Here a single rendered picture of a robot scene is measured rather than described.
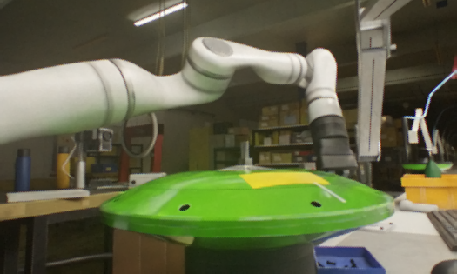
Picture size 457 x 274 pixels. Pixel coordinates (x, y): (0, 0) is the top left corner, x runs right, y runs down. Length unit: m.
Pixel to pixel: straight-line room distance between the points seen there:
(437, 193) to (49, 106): 1.26
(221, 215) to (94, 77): 0.28
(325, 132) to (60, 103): 0.48
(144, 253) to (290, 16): 5.63
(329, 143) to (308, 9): 5.64
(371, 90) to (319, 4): 5.48
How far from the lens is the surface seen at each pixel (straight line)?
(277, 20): 6.48
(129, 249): 1.16
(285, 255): 0.33
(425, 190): 1.39
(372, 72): 0.72
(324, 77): 0.76
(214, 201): 0.25
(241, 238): 0.24
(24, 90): 0.43
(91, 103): 0.45
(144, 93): 0.49
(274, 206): 0.24
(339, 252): 0.68
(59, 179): 2.04
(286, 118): 6.24
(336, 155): 0.67
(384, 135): 8.10
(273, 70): 0.67
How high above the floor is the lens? 1.10
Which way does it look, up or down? 7 degrees up
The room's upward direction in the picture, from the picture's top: 1 degrees counter-clockwise
